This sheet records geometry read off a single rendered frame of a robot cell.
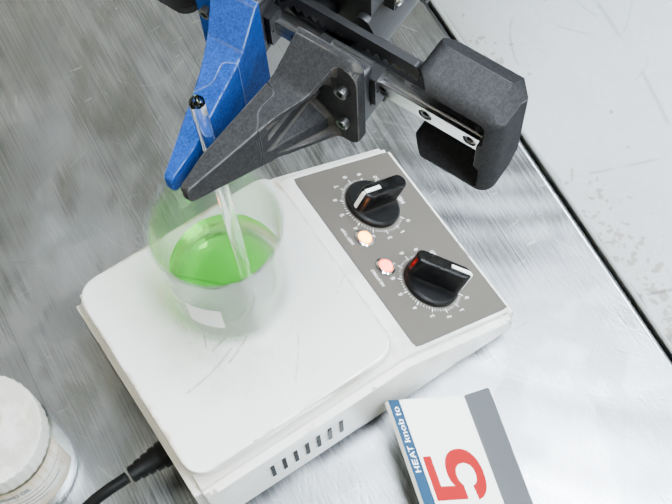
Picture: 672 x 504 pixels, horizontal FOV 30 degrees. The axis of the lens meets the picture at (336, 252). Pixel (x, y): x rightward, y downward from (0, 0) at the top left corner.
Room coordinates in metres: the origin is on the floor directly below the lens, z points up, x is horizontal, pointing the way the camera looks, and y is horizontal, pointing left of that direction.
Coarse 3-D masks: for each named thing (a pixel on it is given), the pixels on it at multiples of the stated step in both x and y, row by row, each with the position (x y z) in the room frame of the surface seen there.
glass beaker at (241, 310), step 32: (160, 192) 0.25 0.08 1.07; (256, 192) 0.26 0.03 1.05; (160, 224) 0.25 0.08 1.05; (192, 224) 0.26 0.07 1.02; (160, 256) 0.23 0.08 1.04; (192, 288) 0.21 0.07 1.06; (224, 288) 0.21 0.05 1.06; (256, 288) 0.21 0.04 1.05; (288, 288) 0.23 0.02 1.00; (192, 320) 0.21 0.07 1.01; (224, 320) 0.21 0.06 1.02; (256, 320) 0.21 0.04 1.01
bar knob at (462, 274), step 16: (416, 256) 0.25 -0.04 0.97; (432, 256) 0.25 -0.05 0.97; (416, 272) 0.25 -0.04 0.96; (432, 272) 0.25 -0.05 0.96; (448, 272) 0.24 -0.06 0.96; (464, 272) 0.24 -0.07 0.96; (416, 288) 0.24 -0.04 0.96; (432, 288) 0.24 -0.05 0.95; (448, 288) 0.24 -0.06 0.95; (432, 304) 0.23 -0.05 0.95; (448, 304) 0.23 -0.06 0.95
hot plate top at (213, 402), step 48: (288, 240) 0.26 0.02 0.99; (96, 288) 0.24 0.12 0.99; (144, 288) 0.24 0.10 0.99; (336, 288) 0.23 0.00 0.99; (144, 336) 0.21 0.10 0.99; (192, 336) 0.21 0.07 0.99; (288, 336) 0.21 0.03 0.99; (336, 336) 0.21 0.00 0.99; (384, 336) 0.20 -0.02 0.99; (144, 384) 0.19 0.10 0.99; (192, 384) 0.19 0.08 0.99; (240, 384) 0.18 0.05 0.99; (288, 384) 0.18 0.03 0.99; (336, 384) 0.18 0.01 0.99; (192, 432) 0.16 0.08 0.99; (240, 432) 0.16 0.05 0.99
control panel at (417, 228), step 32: (384, 160) 0.33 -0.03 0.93; (320, 192) 0.30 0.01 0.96; (416, 192) 0.31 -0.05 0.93; (352, 224) 0.28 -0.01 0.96; (416, 224) 0.28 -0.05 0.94; (352, 256) 0.26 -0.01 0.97; (384, 256) 0.26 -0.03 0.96; (448, 256) 0.26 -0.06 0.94; (384, 288) 0.24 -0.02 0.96; (480, 288) 0.24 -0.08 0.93; (416, 320) 0.22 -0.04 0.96; (448, 320) 0.22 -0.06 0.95
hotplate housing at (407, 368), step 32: (352, 160) 0.32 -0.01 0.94; (288, 192) 0.30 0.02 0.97; (320, 224) 0.28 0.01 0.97; (384, 320) 0.22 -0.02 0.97; (480, 320) 0.22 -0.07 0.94; (416, 352) 0.20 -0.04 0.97; (448, 352) 0.21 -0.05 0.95; (128, 384) 0.20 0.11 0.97; (352, 384) 0.19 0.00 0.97; (384, 384) 0.19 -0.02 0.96; (416, 384) 0.20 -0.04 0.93; (320, 416) 0.17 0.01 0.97; (352, 416) 0.18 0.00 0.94; (160, 448) 0.17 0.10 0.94; (256, 448) 0.16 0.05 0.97; (288, 448) 0.16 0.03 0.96; (320, 448) 0.17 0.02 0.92; (192, 480) 0.14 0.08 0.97; (224, 480) 0.14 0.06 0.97; (256, 480) 0.15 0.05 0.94
